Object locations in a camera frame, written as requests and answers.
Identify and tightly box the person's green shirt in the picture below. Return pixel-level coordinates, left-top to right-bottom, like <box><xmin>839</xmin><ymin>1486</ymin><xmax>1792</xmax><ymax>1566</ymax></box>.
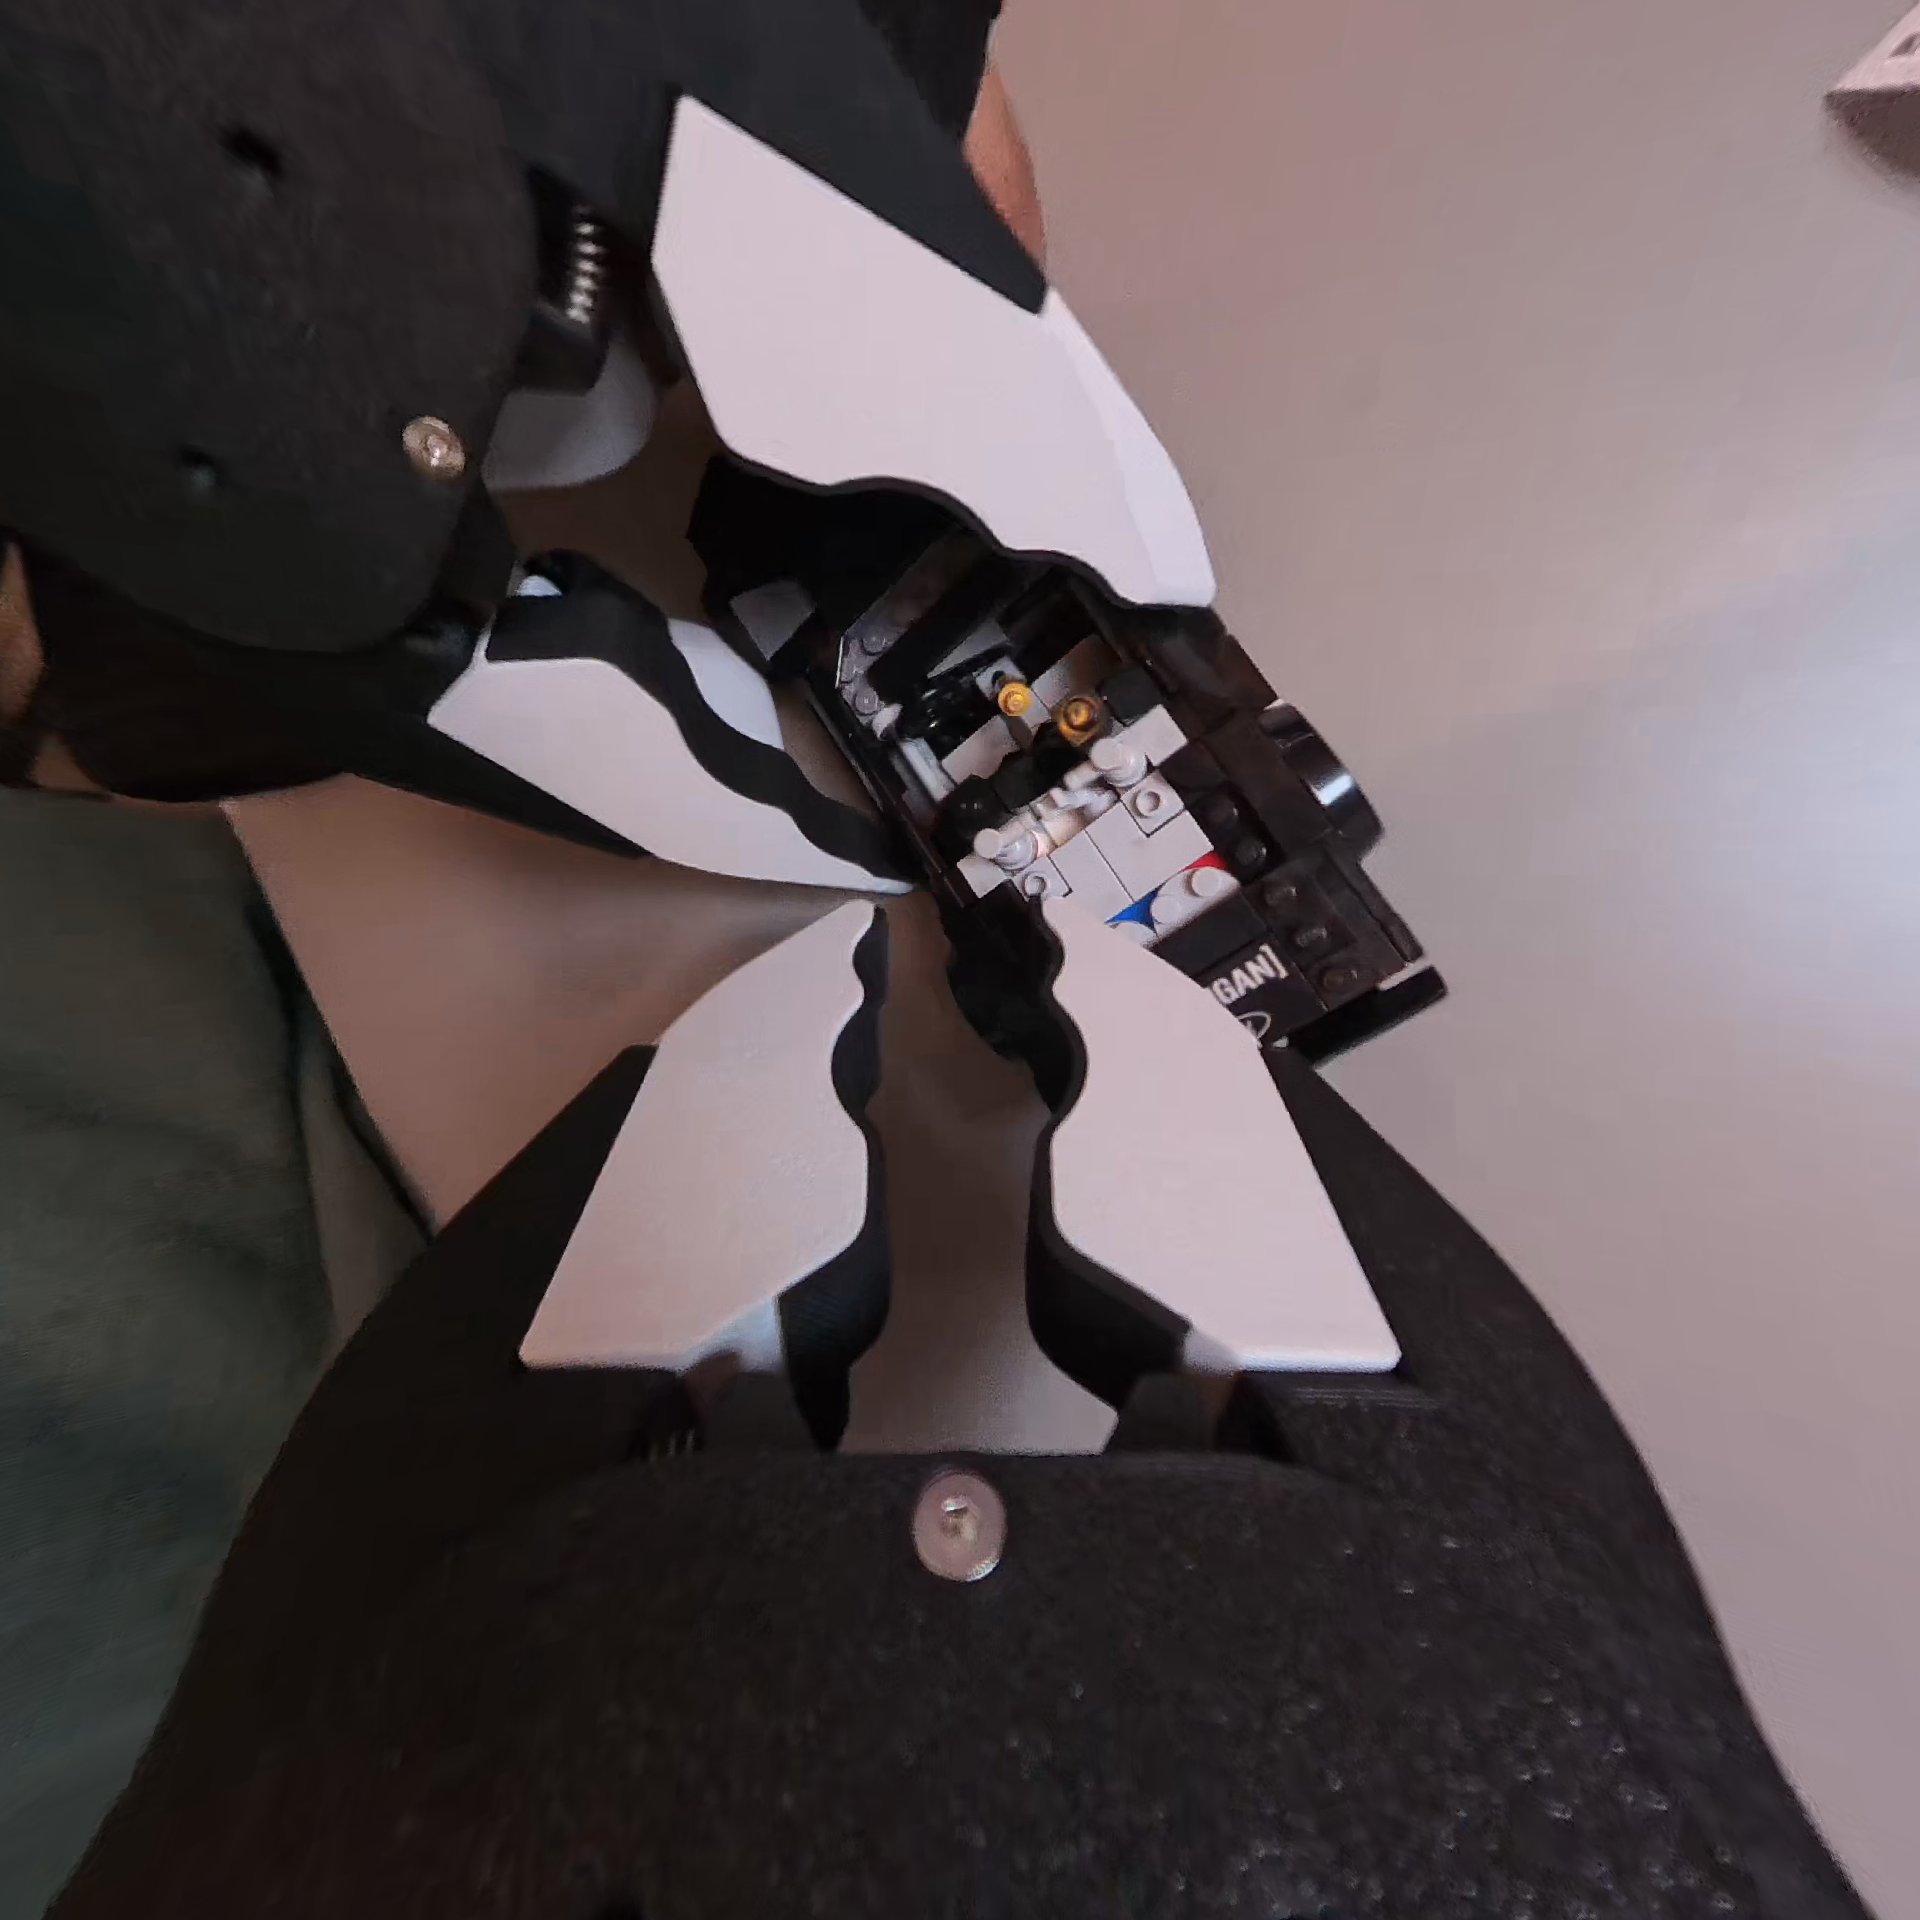
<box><xmin>0</xmin><ymin>786</ymin><xmax>445</xmax><ymax>1920</ymax></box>

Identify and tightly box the person's left hand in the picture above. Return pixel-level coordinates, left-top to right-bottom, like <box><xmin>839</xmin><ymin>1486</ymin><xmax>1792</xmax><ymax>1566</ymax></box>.
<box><xmin>962</xmin><ymin>70</ymin><xmax>1048</xmax><ymax>260</ymax></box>

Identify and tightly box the black lego car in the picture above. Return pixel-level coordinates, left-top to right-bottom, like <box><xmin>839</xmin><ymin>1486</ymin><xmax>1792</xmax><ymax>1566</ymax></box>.
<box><xmin>691</xmin><ymin>464</ymin><xmax>1450</xmax><ymax>1070</ymax></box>

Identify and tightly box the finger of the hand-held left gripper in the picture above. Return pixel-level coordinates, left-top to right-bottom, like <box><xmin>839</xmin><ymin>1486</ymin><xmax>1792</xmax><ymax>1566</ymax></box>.
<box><xmin>487</xmin><ymin>94</ymin><xmax>1217</xmax><ymax>632</ymax></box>
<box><xmin>425</xmin><ymin>558</ymin><xmax>921</xmax><ymax>897</ymax></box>

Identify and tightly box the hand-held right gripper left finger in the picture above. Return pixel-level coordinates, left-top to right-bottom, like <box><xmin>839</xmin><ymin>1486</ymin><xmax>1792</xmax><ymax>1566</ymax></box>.
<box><xmin>518</xmin><ymin>902</ymin><xmax>900</xmax><ymax>1374</ymax></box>

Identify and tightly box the lego sticker sheet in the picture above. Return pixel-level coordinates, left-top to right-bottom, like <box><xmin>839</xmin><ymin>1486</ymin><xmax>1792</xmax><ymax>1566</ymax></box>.
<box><xmin>1824</xmin><ymin>25</ymin><xmax>1920</xmax><ymax>147</ymax></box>

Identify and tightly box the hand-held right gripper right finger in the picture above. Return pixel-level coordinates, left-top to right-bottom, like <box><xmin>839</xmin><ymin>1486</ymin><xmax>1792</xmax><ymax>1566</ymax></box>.
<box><xmin>1032</xmin><ymin>891</ymin><xmax>1409</xmax><ymax>1374</ymax></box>

